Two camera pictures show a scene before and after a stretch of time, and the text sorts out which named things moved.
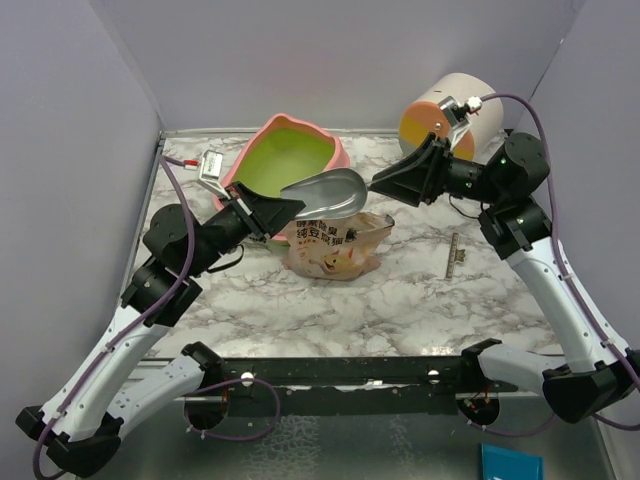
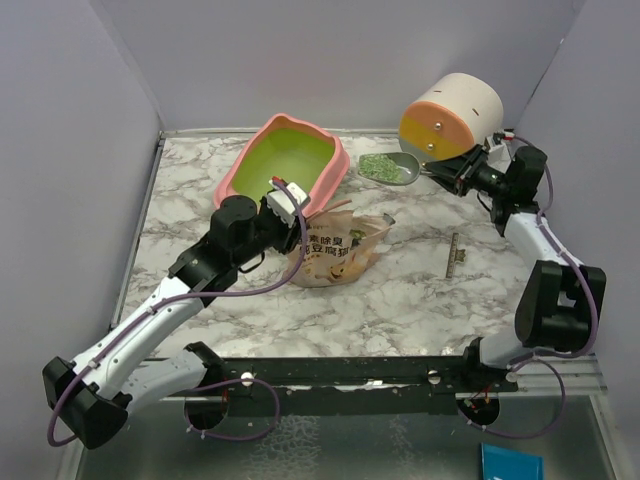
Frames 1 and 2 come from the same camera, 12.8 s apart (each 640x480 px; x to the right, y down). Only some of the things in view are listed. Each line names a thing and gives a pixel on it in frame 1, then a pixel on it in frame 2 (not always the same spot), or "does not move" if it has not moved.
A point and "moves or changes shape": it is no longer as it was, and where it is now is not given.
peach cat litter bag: (337, 248) moves or changes shape
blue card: (503, 463) does not move
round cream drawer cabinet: (420, 120) does not move
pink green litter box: (281, 151) does not move
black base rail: (344, 386) does not move
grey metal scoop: (329, 194) to (398, 168)
